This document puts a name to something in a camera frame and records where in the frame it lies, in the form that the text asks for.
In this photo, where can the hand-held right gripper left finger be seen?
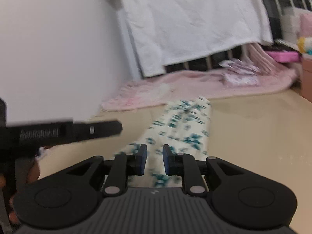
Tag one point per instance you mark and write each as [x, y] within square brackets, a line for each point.
[141, 160]

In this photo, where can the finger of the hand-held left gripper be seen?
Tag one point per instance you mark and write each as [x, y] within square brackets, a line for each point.
[97, 129]

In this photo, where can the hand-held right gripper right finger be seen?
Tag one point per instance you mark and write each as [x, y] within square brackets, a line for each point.
[167, 160]

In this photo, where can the cream garment with teal print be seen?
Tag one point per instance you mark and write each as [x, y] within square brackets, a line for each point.
[180, 131]

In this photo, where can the person's left hand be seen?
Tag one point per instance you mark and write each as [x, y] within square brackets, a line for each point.
[34, 171]

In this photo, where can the pink blanket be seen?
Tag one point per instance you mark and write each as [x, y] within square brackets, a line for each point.
[195, 85]

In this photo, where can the patterned tissue packets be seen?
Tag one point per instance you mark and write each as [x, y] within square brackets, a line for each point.
[240, 74]

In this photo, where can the white hanging sheet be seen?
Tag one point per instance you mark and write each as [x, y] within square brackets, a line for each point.
[190, 22]

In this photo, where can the pink box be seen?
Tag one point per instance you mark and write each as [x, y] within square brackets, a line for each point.
[285, 56]

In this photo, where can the brown box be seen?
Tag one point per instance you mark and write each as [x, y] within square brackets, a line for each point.
[306, 75]

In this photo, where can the yellow and teal toy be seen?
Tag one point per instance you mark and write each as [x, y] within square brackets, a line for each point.
[304, 45]

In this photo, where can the metal bed frame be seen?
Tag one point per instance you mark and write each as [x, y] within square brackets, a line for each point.
[280, 2]

